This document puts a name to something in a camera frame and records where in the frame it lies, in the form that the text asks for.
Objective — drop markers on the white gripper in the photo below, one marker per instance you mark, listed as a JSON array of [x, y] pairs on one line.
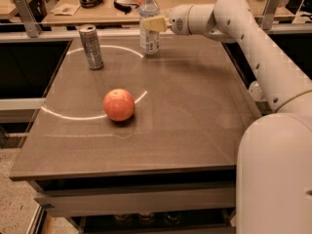
[[177, 19]]

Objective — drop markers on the blue plastic water bottle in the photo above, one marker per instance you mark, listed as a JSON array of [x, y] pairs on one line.
[[149, 40]]

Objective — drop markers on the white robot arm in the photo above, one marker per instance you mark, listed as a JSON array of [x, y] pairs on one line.
[[274, 160]]

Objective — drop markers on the red apple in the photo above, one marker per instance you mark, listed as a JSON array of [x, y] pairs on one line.
[[119, 105]]

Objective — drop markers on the small clear bottle left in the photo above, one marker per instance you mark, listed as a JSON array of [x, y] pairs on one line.
[[256, 92]]

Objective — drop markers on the black sunglasses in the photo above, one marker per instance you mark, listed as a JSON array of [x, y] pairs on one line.
[[125, 8]]

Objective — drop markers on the silver drink can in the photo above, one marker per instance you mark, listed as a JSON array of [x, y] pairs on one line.
[[89, 39]]

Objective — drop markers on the paper note on desk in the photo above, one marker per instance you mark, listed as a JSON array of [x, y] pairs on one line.
[[65, 10]]

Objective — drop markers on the table drawer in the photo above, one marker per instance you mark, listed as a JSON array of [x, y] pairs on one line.
[[138, 199]]

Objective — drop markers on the right metal bracket post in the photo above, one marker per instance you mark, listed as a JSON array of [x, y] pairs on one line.
[[268, 14]]

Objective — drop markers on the metal bracket post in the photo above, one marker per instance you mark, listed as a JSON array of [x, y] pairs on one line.
[[31, 26], [268, 14]]

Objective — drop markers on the left metal bracket post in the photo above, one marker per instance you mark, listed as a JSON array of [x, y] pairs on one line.
[[31, 26]]

